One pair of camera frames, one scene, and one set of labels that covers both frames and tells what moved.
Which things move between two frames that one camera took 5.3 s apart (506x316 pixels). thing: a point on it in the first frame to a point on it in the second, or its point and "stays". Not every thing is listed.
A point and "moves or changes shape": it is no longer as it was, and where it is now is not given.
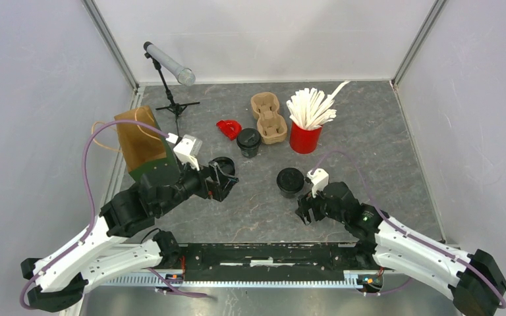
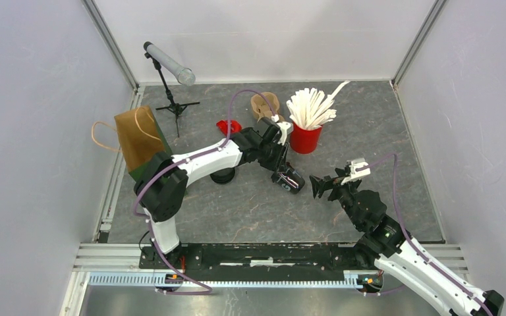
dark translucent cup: (249, 140) moves or changes shape
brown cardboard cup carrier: (272, 127) stays
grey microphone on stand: (163, 60) stays
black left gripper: (211, 188) to (279, 162)
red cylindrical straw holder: (304, 141) stays
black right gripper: (306, 202) to (319, 185)
